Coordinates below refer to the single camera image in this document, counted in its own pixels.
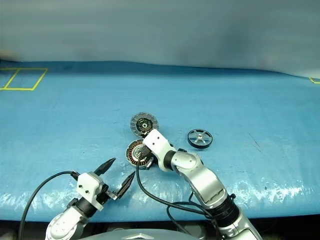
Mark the silver spoked rotor black rim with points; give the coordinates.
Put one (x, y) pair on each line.
(199, 136)

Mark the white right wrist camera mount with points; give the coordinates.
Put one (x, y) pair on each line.
(157, 143)

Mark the silver robot torso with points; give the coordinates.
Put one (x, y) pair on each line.
(140, 236)

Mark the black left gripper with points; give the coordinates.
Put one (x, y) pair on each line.
(102, 193)

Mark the round silver motor lid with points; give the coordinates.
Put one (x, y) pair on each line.
(142, 122)

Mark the motor housing with copper windings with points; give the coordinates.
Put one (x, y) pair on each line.
(131, 156)

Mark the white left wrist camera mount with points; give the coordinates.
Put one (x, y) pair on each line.
(86, 183)

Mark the blue table cover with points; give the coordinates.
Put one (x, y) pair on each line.
(225, 105)

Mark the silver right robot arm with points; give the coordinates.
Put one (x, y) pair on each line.
(200, 175)

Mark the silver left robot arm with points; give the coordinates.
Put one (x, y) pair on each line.
(63, 223)

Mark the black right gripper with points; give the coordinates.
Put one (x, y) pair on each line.
(152, 162)

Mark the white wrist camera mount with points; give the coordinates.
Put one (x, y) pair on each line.
(86, 183)
(157, 143)

